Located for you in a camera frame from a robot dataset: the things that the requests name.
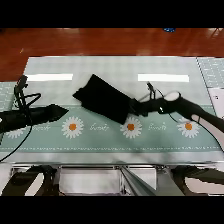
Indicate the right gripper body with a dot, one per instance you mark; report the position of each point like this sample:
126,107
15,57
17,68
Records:
139,107

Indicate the black garment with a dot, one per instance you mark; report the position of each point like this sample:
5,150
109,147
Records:
103,98

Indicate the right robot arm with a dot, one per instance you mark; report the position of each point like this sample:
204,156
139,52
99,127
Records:
200,114

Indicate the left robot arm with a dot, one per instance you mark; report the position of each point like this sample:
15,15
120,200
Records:
20,118

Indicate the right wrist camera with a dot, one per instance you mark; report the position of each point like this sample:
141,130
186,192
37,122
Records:
151,88

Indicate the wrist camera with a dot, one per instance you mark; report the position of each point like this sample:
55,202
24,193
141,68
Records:
22,81
151,88

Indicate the silver frame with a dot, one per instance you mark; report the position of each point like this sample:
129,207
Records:
136,181

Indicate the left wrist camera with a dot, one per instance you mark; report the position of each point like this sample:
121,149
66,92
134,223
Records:
22,81

